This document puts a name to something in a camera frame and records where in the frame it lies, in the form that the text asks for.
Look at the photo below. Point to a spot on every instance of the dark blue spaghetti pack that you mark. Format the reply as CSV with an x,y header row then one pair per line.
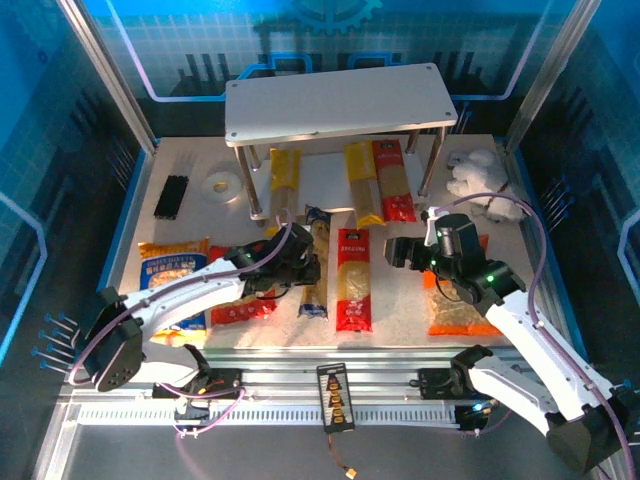
x,y
315,300

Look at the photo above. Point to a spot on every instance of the red spaghetti bag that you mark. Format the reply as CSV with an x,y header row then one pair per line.
x,y
354,280
395,180

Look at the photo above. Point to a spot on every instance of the orange pasta bag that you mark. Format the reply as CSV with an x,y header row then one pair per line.
x,y
450,315

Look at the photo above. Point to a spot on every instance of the wide red pasta bag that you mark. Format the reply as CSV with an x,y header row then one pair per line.
x,y
235,315

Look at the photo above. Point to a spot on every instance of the yellow spaghetti bag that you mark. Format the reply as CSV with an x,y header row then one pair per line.
x,y
285,170
360,165

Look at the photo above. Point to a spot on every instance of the blue orange macaroni bag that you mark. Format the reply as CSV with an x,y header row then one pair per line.
x,y
170,260

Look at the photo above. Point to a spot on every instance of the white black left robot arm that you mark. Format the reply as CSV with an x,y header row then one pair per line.
x,y
175,295

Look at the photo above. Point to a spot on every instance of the white two-tier shelf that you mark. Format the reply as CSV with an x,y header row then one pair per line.
x,y
340,100

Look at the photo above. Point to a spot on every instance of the white plush toy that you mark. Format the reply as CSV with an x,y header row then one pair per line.
x,y
472,172

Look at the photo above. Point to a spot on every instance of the white tape roll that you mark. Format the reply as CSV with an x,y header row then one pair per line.
x,y
210,189

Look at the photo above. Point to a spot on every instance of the black control board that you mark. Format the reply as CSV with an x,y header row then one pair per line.
x,y
336,400

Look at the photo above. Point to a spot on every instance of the black ribbed bar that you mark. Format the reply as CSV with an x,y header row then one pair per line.
x,y
171,196

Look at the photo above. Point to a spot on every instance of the blue table border strip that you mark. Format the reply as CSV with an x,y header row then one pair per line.
x,y
131,200

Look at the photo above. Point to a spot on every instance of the small black electronics box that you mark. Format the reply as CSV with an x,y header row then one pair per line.
x,y
470,420

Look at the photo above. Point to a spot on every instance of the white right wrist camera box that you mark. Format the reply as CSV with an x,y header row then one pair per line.
x,y
430,217

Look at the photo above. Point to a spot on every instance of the aluminium front rail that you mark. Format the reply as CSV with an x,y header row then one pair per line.
x,y
280,382

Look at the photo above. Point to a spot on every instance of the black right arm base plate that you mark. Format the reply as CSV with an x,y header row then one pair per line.
x,y
432,385

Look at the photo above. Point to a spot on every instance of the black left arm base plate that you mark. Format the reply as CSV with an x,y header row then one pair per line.
x,y
232,387

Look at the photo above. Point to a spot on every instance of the aluminium frame post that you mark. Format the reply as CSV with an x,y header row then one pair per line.
x,y
550,75
110,75

